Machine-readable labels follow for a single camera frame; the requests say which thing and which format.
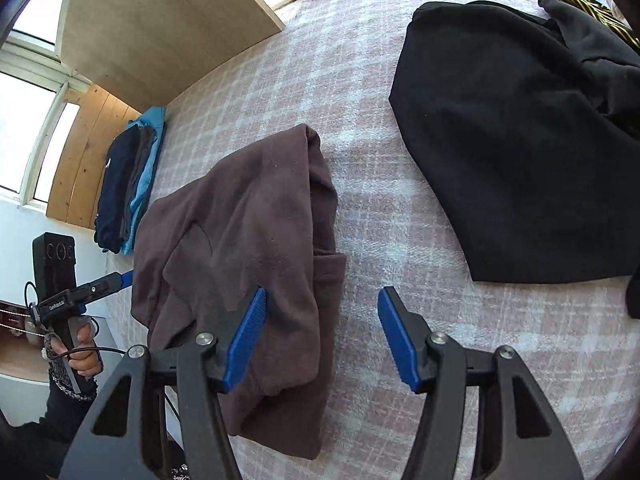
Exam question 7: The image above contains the folded blue garment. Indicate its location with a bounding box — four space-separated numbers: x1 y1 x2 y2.
122 106 168 256

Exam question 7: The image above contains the side glass window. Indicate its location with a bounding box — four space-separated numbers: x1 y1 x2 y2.
0 0 84 209

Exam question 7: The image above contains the wooden shelf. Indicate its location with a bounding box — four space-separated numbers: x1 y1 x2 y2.
0 299 56 384

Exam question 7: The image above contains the person's left hand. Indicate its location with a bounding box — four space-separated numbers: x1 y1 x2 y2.
52 322 104 381

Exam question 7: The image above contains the person's left forearm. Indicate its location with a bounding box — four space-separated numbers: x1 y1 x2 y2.
0 355 103 467

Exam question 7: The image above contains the pine wood panel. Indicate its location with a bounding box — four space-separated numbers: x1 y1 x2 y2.
46 84 144 224

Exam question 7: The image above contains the brown fleece garment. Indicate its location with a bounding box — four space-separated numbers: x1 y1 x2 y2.
131 124 348 461

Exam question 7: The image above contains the black cable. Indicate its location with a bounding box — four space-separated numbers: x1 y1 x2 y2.
75 346 182 423

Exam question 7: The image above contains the plywood board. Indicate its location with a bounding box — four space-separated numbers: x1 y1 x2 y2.
55 0 287 114

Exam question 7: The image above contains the plain black garment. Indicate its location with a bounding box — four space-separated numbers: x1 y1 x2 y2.
389 1 640 284

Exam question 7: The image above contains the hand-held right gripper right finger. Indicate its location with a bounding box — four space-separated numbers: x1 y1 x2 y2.
377 286 585 480

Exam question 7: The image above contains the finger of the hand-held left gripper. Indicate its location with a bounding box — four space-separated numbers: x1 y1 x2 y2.
75 269 135 307

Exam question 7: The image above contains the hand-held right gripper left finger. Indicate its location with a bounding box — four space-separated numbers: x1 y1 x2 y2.
59 286 268 480

